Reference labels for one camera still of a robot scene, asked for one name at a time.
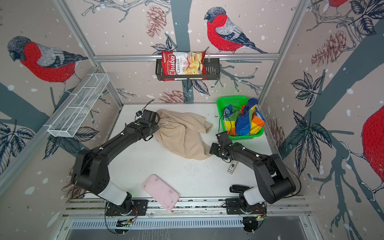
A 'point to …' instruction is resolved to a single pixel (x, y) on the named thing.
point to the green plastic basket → (237, 102)
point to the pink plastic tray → (161, 191)
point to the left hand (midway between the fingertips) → (154, 126)
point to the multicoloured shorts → (248, 120)
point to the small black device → (239, 189)
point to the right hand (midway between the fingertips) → (212, 153)
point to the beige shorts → (183, 133)
